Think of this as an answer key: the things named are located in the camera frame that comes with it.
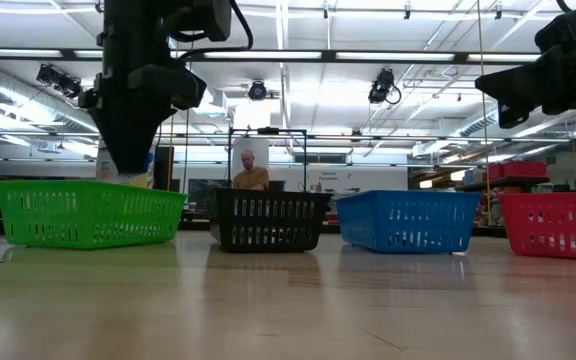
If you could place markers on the red storage bin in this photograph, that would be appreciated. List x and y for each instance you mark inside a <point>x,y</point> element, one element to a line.
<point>494,171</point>
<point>524,169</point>

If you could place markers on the black overhead light bar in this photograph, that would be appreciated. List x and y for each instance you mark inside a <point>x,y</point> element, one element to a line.
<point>328,55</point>

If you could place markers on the small black monitor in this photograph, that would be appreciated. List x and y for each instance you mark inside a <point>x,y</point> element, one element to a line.
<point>276,185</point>

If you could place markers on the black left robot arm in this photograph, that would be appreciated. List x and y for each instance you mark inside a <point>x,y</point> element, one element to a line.
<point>133,30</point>

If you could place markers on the black hanging camera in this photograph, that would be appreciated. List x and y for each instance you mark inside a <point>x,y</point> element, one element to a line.
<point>60,80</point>
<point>382,85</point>

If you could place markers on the white wipes canister blue label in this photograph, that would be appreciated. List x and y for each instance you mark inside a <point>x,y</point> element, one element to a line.
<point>149,167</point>

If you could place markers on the black upright panel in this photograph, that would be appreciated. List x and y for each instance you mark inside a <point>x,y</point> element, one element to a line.
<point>164,167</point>

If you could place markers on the blue plastic basket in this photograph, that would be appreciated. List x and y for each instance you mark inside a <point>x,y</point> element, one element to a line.
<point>408,196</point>

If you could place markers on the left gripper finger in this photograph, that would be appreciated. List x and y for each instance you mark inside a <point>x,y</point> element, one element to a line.
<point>128,140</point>

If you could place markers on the black tube frame stand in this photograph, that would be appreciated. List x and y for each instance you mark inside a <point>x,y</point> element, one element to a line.
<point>268,131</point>

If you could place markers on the green plastic basket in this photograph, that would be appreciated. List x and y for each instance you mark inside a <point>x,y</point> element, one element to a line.
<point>88,186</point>

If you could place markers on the red plastic basket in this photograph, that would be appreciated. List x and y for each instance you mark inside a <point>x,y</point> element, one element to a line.
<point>553,199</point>

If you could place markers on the black plastic basket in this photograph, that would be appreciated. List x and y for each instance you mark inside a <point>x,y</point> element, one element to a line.
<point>268,194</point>

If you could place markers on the white machine cabinet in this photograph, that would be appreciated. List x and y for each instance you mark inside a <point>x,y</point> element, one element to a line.
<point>260,147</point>

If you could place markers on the black overhead camera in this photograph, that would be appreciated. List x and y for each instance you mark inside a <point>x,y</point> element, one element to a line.
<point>257,90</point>

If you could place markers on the person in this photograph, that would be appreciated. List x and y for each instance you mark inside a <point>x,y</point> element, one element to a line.
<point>250,177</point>

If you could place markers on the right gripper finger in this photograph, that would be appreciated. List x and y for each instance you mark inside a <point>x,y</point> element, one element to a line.
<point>533,85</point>

